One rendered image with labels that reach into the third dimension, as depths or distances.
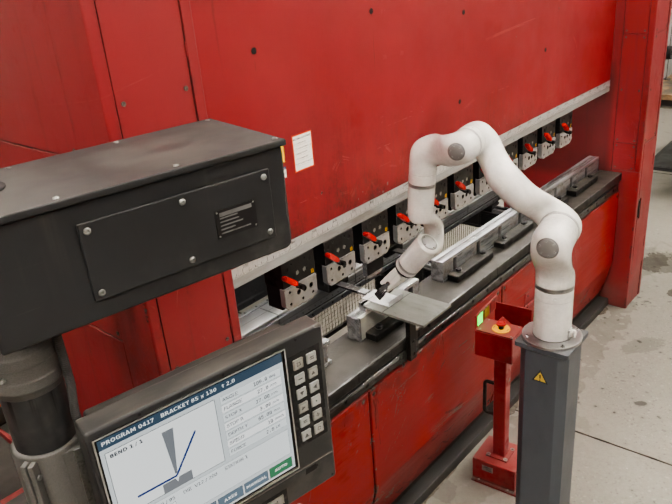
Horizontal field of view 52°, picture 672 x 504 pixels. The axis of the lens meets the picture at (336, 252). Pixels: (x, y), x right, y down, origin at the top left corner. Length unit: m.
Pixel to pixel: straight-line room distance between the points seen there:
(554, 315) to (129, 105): 1.44
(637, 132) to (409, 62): 2.06
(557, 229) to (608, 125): 2.27
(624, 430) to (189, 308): 2.52
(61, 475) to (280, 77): 1.23
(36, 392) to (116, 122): 0.56
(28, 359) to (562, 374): 1.69
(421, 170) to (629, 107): 2.21
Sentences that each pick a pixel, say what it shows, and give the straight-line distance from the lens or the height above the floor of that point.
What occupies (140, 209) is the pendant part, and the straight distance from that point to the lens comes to 1.05.
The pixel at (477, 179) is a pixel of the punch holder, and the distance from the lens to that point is 3.06.
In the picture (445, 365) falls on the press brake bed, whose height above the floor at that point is 0.60.
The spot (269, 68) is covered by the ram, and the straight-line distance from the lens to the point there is 2.00.
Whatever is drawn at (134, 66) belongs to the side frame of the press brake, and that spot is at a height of 2.04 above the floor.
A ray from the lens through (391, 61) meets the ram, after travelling 2.44.
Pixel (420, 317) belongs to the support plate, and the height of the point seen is 1.00.
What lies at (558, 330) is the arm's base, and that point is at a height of 1.06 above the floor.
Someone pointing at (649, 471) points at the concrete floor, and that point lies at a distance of 3.49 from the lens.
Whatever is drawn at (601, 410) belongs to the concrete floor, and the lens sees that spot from 3.79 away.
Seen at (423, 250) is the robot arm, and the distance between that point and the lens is 2.36.
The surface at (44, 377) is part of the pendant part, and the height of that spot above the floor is 1.65.
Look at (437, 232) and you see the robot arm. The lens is 2.44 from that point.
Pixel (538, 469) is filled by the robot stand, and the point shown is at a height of 0.51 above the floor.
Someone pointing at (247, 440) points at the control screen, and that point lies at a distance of 1.29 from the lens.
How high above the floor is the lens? 2.23
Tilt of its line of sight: 24 degrees down
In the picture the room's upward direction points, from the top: 5 degrees counter-clockwise
